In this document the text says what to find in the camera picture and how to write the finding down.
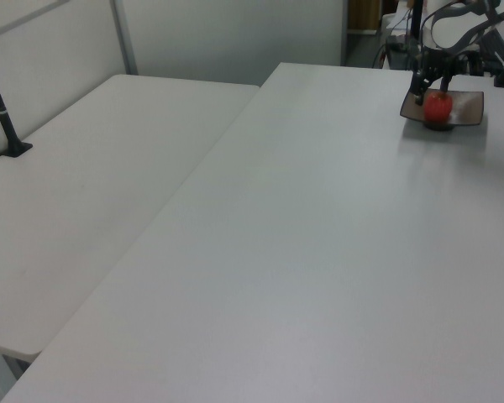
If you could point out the white side table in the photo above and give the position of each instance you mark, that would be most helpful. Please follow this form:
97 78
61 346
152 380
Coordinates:
88 201

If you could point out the thin black pole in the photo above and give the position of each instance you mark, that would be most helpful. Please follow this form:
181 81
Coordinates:
417 21

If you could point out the grey metal partition post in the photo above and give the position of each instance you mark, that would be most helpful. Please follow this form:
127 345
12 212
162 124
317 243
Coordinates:
124 35

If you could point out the brown square ceramic plate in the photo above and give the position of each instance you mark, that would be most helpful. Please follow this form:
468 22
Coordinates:
466 107

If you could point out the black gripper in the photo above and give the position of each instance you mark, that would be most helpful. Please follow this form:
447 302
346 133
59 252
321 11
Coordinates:
434 63

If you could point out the red apple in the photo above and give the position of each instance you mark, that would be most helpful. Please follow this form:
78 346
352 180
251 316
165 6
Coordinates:
437 109

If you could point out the dark electronics box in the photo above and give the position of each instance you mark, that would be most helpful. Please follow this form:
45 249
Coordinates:
399 52

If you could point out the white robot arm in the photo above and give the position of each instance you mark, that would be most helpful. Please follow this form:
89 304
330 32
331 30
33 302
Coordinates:
453 23

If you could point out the brown wooden door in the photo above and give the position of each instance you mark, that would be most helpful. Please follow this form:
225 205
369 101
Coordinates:
363 14

